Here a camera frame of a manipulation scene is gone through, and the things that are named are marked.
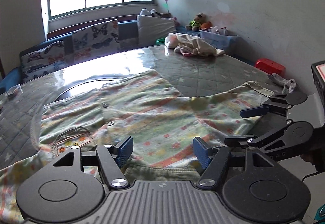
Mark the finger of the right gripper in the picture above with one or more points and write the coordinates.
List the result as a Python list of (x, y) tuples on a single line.
[(277, 104), (290, 138)]

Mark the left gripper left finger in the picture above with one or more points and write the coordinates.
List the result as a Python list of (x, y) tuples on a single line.
[(110, 161)]

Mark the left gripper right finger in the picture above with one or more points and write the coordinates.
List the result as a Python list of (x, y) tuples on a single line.
[(214, 162)]

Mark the green floral children's shirt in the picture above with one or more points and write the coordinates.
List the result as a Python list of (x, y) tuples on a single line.
[(145, 106)]

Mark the pile of pale clothes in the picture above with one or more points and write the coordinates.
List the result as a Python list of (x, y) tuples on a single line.
[(188, 46)]

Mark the person's right hand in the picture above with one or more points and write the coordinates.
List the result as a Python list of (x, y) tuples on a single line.
[(310, 158)]

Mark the grey sock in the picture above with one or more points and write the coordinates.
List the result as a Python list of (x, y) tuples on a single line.
[(289, 86)]

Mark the red plastic box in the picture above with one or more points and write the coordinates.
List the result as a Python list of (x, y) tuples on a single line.
[(269, 66)]

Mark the black round induction cooktop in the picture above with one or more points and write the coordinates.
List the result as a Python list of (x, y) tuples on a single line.
[(84, 86)]

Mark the translucent blue storage bin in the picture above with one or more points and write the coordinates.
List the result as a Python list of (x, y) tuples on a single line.
[(224, 42)]

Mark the teddy bear toy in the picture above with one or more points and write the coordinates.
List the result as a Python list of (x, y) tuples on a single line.
[(199, 23)]

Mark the clear plastic small box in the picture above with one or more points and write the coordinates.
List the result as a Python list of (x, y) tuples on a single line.
[(14, 92)]

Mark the right butterfly print cushion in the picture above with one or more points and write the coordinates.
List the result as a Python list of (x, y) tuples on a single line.
[(95, 38)]

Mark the butterfly print cushion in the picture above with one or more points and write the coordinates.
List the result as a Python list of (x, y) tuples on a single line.
[(44, 61), (95, 38)]

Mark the left butterfly print cushion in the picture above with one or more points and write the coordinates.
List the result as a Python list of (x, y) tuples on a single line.
[(44, 61)]

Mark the green plastic basin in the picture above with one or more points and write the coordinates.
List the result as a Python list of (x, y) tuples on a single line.
[(160, 41)]

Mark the grey plain pillow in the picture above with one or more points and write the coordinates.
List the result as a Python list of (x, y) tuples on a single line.
[(151, 27)]

